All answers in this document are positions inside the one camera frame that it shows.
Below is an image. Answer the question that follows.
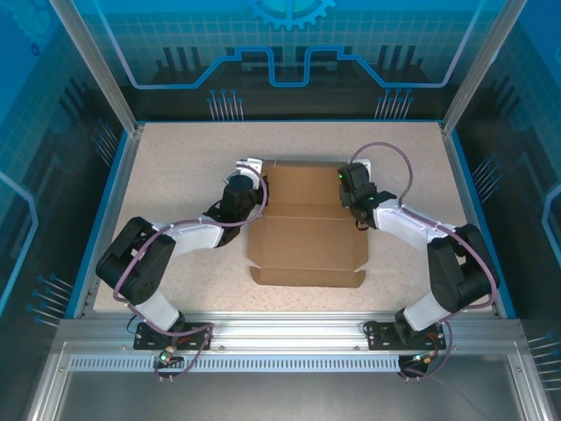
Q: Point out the brown cardboard box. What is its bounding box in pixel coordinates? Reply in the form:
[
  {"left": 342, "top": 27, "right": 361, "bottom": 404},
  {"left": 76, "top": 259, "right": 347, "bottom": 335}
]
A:
[{"left": 245, "top": 161, "right": 369, "bottom": 290}]

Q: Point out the aluminium side rail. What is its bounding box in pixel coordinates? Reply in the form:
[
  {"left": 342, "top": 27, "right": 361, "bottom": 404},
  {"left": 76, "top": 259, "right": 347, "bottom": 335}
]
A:
[
  {"left": 72, "top": 125, "right": 146, "bottom": 320},
  {"left": 437, "top": 122, "right": 505, "bottom": 320}
]

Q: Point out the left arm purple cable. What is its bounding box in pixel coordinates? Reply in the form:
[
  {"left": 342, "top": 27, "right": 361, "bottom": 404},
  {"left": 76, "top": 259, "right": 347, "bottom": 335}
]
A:
[{"left": 112, "top": 173, "right": 269, "bottom": 382}]

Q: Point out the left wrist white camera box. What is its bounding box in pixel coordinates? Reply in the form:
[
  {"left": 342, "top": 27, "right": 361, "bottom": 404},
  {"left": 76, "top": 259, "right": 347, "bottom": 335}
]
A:
[{"left": 225, "top": 156, "right": 264, "bottom": 188}]

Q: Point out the aluminium frame post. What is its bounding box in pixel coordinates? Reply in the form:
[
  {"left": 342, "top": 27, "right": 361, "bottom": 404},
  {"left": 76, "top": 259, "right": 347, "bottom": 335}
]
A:
[
  {"left": 46, "top": 0, "right": 146, "bottom": 137},
  {"left": 440, "top": 0, "right": 529, "bottom": 137}
]

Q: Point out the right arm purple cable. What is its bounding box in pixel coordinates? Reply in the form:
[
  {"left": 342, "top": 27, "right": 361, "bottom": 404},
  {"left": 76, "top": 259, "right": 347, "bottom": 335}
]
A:
[{"left": 352, "top": 142, "right": 501, "bottom": 382}]

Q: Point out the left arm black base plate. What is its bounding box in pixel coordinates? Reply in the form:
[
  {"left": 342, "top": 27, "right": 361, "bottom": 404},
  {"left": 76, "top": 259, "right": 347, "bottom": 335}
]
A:
[{"left": 133, "top": 321, "right": 215, "bottom": 352}]

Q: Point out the aluminium cross rail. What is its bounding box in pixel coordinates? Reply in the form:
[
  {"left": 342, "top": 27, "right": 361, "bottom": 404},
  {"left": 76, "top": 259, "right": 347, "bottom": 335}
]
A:
[{"left": 55, "top": 310, "right": 523, "bottom": 352}]

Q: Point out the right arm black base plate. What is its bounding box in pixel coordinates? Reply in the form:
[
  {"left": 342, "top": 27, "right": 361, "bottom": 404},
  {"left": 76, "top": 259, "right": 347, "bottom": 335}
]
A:
[{"left": 366, "top": 319, "right": 448, "bottom": 352}]

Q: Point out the slotted grey cable duct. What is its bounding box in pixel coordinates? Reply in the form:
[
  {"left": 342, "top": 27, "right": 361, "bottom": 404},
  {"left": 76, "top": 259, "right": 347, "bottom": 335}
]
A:
[{"left": 68, "top": 355, "right": 404, "bottom": 374}]

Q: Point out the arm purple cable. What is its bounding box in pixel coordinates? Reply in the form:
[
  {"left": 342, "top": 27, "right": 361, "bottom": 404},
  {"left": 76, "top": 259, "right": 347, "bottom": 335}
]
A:
[
  {"left": 112, "top": 173, "right": 269, "bottom": 382},
  {"left": 352, "top": 142, "right": 501, "bottom": 382}
]

